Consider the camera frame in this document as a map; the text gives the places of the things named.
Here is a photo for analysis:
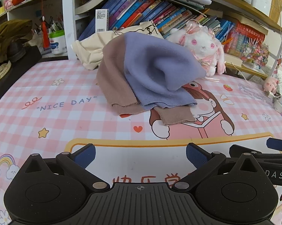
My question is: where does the olive green cloth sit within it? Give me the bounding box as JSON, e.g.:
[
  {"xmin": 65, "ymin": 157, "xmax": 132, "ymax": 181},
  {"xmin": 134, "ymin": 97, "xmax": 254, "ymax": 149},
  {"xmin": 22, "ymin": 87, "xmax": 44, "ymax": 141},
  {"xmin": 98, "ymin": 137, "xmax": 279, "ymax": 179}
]
[{"xmin": 0, "ymin": 19, "xmax": 35, "ymax": 64}]

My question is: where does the white pen cup green lid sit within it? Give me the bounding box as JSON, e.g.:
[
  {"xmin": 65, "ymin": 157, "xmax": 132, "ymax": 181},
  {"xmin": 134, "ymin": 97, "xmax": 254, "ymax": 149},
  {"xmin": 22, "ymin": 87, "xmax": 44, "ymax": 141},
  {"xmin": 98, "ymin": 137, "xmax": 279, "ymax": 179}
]
[{"xmin": 49, "ymin": 29, "xmax": 67, "ymax": 55}]

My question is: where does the thick cream flat book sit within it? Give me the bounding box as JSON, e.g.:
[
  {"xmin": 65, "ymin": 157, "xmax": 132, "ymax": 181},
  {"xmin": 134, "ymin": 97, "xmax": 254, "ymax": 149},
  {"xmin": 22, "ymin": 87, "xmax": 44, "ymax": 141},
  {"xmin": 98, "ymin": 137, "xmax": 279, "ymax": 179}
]
[{"xmin": 225, "ymin": 12, "xmax": 269, "ymax": 35}]

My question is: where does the small pink pig plush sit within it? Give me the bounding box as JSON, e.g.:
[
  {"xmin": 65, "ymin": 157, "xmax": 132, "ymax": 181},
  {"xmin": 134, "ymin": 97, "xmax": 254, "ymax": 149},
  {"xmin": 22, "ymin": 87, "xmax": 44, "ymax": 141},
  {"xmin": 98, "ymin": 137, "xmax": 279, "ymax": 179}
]
[{"xmin": 263, "ymin": 76, "xmax": 279, "ymax": 93}]

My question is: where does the white bookshelf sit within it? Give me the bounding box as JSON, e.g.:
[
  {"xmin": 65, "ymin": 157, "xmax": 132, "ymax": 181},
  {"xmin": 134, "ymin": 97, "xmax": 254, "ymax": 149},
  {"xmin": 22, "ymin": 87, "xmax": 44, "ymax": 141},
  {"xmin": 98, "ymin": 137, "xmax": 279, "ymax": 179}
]
[{"xmin": 0, "ymin": 0, "xmax": 137, "ymax": 61}]

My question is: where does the pink checked desk mat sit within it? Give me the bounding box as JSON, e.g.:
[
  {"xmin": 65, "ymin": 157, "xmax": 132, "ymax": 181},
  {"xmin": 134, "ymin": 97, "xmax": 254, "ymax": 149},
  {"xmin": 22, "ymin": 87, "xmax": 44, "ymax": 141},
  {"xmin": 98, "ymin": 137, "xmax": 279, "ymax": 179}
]
[{"xmin": 0, "ymin": 58, "xmax": 282, "ymax": 225}]

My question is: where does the purple and brown sweater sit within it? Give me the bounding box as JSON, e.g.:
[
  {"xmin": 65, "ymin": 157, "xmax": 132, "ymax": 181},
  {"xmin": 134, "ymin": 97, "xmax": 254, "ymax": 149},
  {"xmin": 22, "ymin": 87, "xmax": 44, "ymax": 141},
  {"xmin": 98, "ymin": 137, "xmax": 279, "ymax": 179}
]
[{"xmin": 96, "ymin": 32, "xmax": 206, "ymax": 126}]

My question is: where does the white box with barcode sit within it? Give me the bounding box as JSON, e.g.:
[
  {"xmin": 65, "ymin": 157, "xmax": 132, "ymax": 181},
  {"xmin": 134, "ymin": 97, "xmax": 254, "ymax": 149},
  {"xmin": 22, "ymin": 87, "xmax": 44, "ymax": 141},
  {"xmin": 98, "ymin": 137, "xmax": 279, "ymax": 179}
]
[{"xmin": 95, "ymin": 9, "xmax": 109, "ymax": 32}]

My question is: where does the white and pink bunny plush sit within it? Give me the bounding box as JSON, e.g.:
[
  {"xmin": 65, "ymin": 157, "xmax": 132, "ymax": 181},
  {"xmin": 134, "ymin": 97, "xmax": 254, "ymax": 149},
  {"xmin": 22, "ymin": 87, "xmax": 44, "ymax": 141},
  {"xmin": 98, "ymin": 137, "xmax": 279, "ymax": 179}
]
[{"xmin": 167, "ymin": 21, "xmax": 226, "ymax": 77}]

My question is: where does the bunch of pens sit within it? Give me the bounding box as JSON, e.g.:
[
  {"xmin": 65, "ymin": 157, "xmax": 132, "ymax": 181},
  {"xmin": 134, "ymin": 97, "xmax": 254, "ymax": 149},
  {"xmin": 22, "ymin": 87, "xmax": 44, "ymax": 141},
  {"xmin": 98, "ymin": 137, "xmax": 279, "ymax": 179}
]
[{"xmin": 32, "ymin": 12, "xmax": 65, "ymax": 35}]

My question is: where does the white charging cable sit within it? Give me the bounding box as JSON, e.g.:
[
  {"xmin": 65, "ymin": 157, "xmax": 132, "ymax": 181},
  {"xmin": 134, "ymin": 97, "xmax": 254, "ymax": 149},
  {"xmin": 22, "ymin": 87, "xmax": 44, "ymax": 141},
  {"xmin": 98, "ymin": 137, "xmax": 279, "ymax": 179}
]
[{"xmin": 225, "ymin": 62, "xmax": 273, "ymax": 93}]

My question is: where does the white power strip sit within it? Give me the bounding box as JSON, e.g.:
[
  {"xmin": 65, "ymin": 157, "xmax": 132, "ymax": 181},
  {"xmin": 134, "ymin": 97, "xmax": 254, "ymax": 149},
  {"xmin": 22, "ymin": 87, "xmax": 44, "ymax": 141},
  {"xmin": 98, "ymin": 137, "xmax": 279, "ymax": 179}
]
[{"xmin": 265, "ymin": 91, "xmax": 282, "ymax": 113}]

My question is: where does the cream watch strap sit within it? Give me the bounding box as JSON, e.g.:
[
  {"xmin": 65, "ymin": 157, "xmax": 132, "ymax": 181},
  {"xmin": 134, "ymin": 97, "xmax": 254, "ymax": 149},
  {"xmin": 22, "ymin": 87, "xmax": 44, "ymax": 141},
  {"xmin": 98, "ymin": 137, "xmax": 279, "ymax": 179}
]
[{"xmin": 0, "ymin": 60, "xmax": 12, "ymax": 82}]

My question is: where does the red book set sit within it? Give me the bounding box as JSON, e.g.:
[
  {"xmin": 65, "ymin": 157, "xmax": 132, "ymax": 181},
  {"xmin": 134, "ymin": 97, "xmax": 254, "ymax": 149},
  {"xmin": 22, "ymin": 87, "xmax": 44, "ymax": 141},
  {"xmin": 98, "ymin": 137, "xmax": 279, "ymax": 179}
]
[{"xmin": 225, "ymin": 21, "xmax": 265, "ymax": 55}]

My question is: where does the row of books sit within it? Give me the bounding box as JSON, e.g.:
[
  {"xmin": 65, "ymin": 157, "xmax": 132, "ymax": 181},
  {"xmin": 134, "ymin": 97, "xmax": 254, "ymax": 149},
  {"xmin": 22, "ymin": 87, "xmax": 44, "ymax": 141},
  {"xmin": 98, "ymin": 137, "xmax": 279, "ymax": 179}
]
[{"xmin": 77, "ymin": 0, "xmax": 235, "ymax": 50}]

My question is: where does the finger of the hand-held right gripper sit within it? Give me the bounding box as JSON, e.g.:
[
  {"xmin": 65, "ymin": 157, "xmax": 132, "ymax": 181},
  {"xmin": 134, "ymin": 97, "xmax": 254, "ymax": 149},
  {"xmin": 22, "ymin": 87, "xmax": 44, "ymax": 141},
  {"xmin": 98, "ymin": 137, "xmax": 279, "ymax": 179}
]
[
  {"xmin": 266, "ymin": 138, "xmax": 282, "ymax": 152},
  {"xmin": 229, "ymin": 144, "xmax": 282, "ymax": 163}
]

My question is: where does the thick cream leaning book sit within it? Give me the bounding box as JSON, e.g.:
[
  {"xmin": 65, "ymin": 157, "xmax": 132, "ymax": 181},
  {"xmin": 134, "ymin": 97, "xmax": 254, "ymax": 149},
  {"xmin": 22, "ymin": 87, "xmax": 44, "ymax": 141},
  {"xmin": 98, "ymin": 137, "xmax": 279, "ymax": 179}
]
[{"xmin": 75, "ymin": 0, "xmax": 118, "ymax": 14}]

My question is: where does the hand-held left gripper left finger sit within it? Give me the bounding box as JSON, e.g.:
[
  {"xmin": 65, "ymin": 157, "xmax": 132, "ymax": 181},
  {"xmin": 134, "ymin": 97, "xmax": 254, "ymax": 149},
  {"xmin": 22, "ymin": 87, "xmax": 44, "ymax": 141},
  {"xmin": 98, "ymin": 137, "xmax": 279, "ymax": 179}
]
[{"xmin": 19, "ymin": 144, "xmax": 111, "ymax": 191}]

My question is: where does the white storage box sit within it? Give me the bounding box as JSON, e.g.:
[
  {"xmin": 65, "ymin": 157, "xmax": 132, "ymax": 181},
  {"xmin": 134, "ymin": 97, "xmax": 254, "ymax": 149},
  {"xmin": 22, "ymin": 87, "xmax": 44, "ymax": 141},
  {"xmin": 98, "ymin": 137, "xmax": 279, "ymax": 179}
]
[{"xmin": 251, "ymin": 0, "xmax": 273, "ymax": 17}]

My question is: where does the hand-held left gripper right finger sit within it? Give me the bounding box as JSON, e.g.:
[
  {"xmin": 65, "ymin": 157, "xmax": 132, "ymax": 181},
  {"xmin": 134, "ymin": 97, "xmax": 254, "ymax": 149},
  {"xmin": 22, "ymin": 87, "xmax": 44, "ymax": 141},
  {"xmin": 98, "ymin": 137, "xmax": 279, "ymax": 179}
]
[{"xmin": 171, "ymin": 142, "xmax": 270, "ymax": 190}]

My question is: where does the wooden shelf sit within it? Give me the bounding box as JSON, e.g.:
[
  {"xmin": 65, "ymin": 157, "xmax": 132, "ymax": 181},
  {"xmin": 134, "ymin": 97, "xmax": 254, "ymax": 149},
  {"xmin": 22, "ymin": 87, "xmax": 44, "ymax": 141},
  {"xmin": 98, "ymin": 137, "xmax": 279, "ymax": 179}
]
[{"xmin": 209, "ymin": 0, "xmax": 282, "ymax": 80}]

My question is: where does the red tassel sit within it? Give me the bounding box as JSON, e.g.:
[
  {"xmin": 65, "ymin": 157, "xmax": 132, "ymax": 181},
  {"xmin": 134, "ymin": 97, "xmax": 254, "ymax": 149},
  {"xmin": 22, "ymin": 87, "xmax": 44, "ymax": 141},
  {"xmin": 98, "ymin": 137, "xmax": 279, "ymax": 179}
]
[{"xmin": 41, "ymin": 15, "xmax": 50, "ymax": 49}]

